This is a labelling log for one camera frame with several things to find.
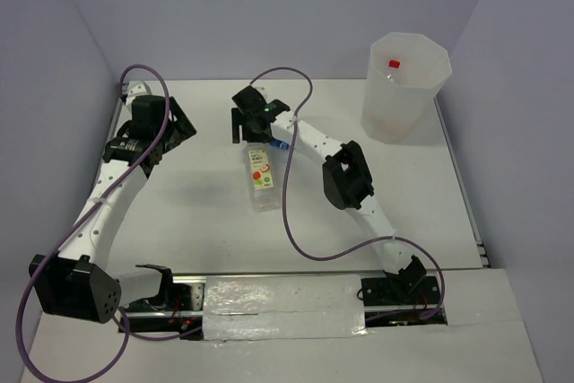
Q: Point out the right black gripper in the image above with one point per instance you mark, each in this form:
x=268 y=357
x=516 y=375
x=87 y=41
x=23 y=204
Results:
x=238 y=119

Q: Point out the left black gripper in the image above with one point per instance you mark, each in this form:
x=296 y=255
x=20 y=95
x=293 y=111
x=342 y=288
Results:
x=181 y=129

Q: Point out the blue label clear bottle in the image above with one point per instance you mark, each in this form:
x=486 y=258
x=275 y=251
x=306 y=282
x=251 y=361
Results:
x=280 y=144

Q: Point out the apple juice clear bottle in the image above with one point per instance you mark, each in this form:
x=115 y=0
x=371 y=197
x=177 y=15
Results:
x=262 y=185

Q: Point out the red cap water bottle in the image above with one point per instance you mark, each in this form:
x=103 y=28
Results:
x=393 y=71

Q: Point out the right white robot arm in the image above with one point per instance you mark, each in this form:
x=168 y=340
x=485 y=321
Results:
x=346 y=179

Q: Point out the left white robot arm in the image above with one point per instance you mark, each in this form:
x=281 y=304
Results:
x=75 y=283

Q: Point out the white plastic bin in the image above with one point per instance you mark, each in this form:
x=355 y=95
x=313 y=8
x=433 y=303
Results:
x=391 y=111

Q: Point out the silver tape sheet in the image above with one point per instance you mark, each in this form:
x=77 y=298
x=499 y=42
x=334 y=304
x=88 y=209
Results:
x=283 y=307

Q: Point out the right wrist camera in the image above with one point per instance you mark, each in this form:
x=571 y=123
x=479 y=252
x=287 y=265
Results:
x=262 y=90

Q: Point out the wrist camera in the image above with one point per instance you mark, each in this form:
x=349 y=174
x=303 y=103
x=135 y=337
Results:
x=262 y=90
x=136 y=89

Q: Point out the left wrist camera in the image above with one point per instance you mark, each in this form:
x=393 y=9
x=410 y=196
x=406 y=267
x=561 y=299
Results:
x=136 y=89

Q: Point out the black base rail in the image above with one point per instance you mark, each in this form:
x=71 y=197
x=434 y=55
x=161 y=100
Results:
x=184 y=317

